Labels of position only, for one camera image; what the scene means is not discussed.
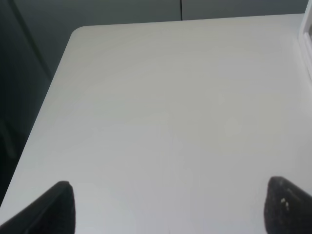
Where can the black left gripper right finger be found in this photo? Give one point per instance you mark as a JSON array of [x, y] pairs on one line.
[[287, 208]]

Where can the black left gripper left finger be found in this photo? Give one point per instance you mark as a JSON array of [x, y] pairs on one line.
[[54, 212]]

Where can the white plastic drawer cabinet frame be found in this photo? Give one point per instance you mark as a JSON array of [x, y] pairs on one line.
[[305, 38]]

